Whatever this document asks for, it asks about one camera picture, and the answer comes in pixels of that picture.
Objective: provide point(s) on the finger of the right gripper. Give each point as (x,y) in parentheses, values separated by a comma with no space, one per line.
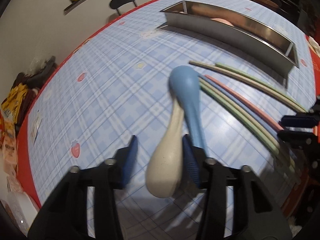
(300,121)
(299,139)

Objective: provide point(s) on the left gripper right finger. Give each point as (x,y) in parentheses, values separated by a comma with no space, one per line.
(194,158)

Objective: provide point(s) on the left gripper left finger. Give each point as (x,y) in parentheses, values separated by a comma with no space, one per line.
(125,161)

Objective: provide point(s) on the beige plastic spoon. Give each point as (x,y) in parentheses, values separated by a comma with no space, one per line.
(164,172)

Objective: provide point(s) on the green chopstick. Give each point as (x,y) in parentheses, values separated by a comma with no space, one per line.
(251,80)
(253,125)

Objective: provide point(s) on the pink chopstick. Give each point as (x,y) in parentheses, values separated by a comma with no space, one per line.
(271,122)

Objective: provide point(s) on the blue chopstick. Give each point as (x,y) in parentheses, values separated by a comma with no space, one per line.
(266,126)

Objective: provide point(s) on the blue plastic spoon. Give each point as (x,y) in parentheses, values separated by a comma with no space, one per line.
(185,84)

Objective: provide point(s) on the pink plastic spoon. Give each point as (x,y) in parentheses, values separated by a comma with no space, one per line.
(222,21)

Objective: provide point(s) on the plaid blue tablecloth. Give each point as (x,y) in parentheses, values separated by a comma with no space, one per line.
(116,85)

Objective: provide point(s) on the stainless steel utensil tray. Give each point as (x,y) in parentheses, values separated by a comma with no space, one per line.
(248,35)

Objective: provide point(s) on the yellow snack bags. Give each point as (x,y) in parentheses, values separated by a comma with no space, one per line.
(14,106)

